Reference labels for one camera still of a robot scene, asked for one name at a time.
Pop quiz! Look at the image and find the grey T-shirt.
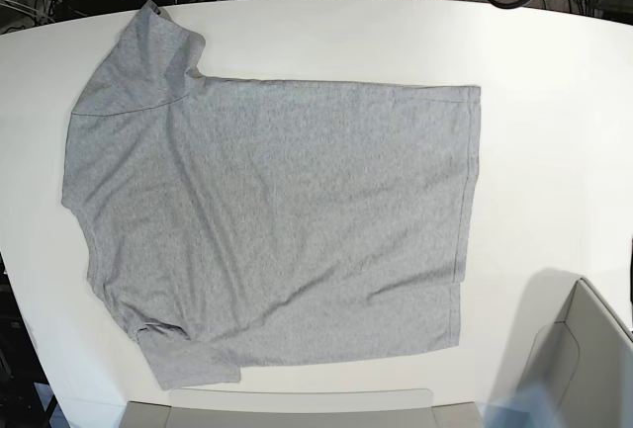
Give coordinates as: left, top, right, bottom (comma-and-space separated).
61, 2, 481, 390

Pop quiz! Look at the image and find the grey bin at right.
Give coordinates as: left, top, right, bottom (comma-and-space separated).
513, 279, 632, 427

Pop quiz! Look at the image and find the grey tray at bottom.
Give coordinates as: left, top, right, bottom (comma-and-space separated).
120, 388, 484, 427

